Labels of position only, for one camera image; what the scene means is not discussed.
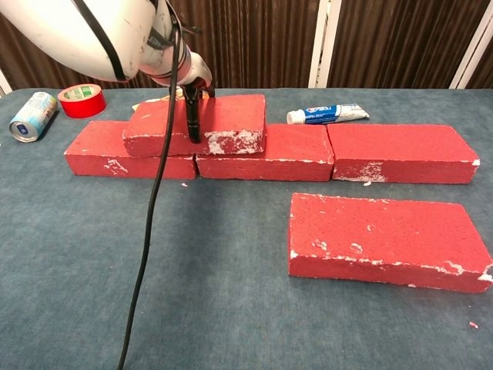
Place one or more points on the red tape roll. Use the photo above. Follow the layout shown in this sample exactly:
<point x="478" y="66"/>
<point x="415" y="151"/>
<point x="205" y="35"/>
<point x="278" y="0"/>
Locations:
<point x="82" y="108"/>

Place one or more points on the blue felt table cover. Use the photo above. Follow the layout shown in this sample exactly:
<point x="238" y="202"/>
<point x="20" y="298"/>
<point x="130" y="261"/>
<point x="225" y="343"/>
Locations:
<point x="231" y="308"/>

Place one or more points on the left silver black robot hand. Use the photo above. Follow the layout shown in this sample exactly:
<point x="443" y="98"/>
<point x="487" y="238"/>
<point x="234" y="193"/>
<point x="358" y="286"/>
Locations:
<point x="194" y="115"/>

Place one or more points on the red brick with chipped corner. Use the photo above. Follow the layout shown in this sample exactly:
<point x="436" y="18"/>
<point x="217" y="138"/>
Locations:
<point x="231" y="115"/>

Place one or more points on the red brick with white scuffs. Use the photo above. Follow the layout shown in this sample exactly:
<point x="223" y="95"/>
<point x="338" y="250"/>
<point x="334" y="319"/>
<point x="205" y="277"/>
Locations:
<point x="385" y="235"/>

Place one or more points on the light blue drink can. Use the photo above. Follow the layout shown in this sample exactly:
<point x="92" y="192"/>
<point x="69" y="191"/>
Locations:
<point x="32" y="115"/>

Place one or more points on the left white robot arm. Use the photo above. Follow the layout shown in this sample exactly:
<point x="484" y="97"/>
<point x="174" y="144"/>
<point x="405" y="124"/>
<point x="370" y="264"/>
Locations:
<point x="77" y="34"/>

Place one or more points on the blue white toothpaste tube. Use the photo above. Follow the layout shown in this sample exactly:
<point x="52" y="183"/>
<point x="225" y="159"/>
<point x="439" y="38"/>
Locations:
<point x="327" y="112"/>

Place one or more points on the orange spout pouch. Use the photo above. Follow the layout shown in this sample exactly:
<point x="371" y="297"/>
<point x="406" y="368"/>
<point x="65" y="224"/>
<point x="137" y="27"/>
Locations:
<point x="139" y="106"/>

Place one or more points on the red foam brick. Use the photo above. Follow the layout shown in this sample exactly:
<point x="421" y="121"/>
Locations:
<point x="96" y="142"/>
<point x="296" y="150"/>
<point x="400" y="146"/>

